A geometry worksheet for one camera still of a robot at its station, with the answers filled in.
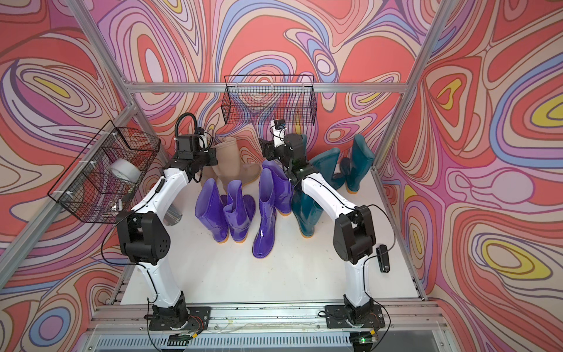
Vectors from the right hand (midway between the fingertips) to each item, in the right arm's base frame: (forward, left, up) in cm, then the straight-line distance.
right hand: (267, 142), depth 84 cm
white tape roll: (-14, +48, +1) cm, 50 cm away
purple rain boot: (-26, +11, -9) cm, 29 cm away
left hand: (+3, +22, -7) cm, 23 cm away
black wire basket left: (-13, +60, -4) cm, 61 cm away
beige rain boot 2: (+2, +18, -14) cm, 23 cm away
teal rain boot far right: (-3, -38, -8) cm, 39 cm away
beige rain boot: (+10, +11, -26) cm, 30 cm away
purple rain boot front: (-27, +3, -27) cm, 38 cm away
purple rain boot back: (-15, -5, -9) cm, 18 cm away
